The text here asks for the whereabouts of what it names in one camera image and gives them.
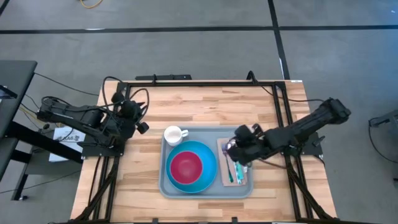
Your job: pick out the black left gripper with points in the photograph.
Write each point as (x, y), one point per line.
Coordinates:
(130, 110)

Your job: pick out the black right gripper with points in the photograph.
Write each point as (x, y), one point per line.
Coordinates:
(258, 143)

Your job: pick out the light cloth napkin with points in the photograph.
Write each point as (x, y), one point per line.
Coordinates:
(221, 143)

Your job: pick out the grey plastic tray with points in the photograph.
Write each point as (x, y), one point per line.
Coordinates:
(211, 133)

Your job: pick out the blue round plate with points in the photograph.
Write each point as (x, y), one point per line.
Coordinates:
(208, 168)

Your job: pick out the white mug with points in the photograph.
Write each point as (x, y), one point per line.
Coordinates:
(172, 136)

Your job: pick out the magenta bowl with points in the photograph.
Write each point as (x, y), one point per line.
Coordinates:
(186, 168)

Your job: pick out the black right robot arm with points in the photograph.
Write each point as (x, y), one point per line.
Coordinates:
(311, 121)

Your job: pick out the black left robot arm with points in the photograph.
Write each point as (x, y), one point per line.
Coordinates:
(84, 116)

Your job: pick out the black bar device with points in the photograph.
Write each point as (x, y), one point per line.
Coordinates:
(161, 76)

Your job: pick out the small white table label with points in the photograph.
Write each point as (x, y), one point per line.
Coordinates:
(296, 81)

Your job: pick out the white printed paper sheet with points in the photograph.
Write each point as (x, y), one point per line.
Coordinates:
(59, 155)

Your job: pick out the black desk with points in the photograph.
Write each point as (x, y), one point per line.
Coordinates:
(15, 81)

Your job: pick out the dark screen device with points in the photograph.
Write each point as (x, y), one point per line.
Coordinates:
(6, 91)

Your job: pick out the grey metal stand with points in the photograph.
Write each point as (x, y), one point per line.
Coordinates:
(385, 118)

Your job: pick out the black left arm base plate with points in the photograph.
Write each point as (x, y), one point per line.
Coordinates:
(102, 152)

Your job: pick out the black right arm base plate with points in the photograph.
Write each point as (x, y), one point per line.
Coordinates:
(311, 149)

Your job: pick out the black aluminium table frame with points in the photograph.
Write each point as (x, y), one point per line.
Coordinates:
(202, 84)

